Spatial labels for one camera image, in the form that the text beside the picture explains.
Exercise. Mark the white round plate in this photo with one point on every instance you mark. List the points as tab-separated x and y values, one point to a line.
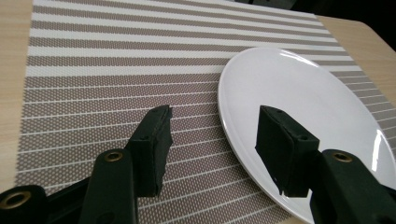
295	87

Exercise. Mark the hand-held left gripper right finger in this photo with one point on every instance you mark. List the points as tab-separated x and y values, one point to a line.
286	155

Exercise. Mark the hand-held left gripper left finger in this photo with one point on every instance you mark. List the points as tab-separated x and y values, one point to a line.
149	155

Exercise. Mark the striped grey white placemat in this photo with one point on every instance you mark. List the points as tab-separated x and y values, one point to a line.
93	93

